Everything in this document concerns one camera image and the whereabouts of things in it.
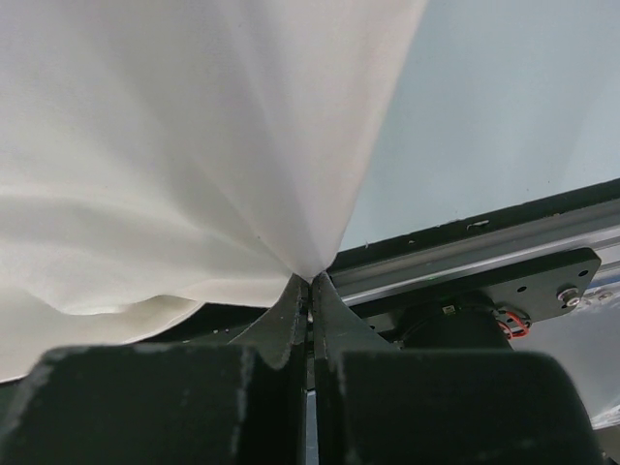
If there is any aluminium frame rail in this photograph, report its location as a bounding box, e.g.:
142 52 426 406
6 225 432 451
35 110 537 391
331 200 619 305

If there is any white floral t-shirt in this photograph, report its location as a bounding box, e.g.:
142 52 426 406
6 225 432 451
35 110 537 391
1 1 426 382

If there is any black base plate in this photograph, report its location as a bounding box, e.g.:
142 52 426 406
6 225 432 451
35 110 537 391
327 180 619 349

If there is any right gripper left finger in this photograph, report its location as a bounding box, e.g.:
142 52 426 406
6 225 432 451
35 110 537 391
1 277 309 464

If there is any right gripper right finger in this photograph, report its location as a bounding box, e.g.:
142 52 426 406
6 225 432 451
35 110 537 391
311 275 603 464

